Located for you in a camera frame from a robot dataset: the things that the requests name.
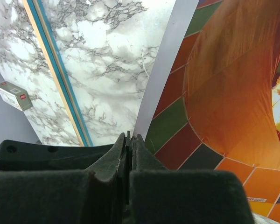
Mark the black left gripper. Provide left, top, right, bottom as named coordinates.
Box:
left=0, top=140, right=113, bottom=171

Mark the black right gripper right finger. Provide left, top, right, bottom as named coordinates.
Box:
left=129, top=135, right=254, bottom=224

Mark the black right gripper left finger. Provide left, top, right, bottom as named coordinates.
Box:
left=0, top=133, right=126, bottom=224

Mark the colourful balloon photo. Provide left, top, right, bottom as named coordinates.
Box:
left=133, top=0, right=280, bottom=223

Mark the wooden picture frame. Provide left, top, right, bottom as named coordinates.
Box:
left=23, top=0, right=93, bottom=147

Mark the small white cardboard box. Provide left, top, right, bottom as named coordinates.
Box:
left=0, top=81, right=33, bottom=112

